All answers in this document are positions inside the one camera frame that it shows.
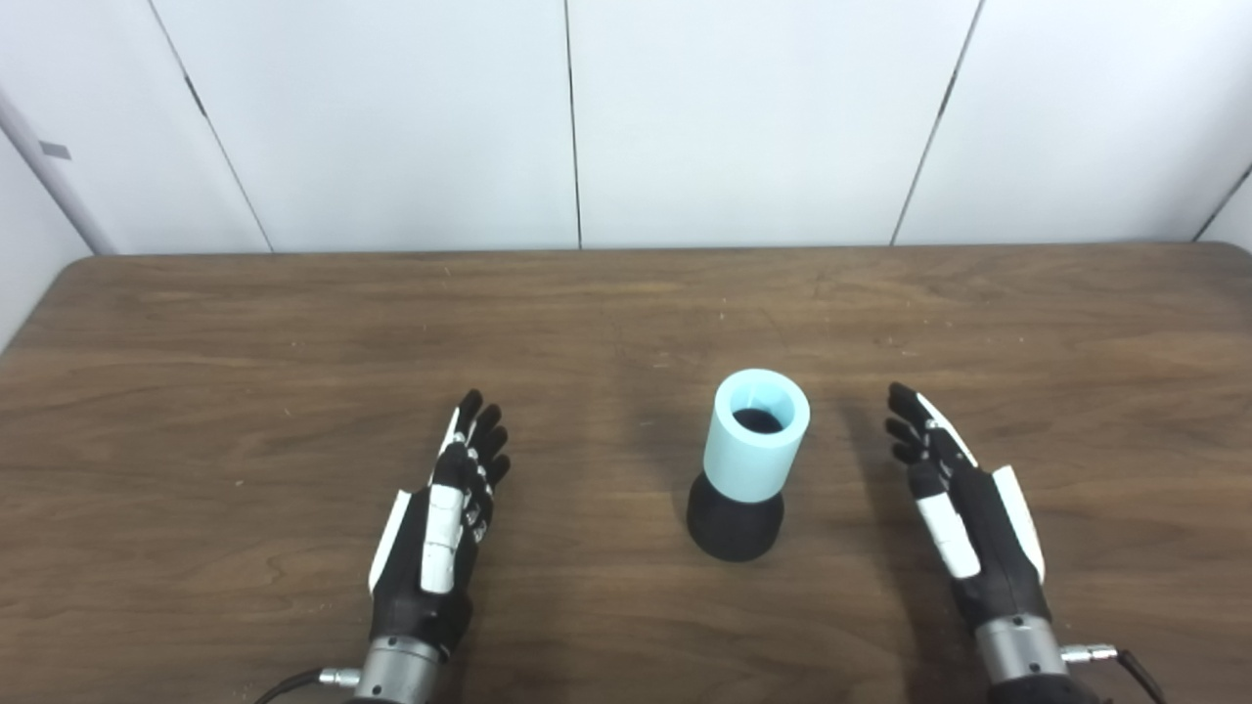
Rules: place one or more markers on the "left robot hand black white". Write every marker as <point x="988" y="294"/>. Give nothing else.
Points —
<point x="430" y="577"/>

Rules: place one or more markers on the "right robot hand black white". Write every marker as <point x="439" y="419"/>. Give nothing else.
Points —
<point x="988" y="548"/>

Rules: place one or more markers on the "grey label on wall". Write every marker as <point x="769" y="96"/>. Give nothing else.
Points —
<point x="55" y="151"/>

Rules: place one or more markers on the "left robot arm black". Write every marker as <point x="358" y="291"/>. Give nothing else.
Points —
<point x="396" y="675"/>

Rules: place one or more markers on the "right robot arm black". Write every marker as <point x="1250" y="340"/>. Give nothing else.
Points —
<point x="1027" y="665"/>

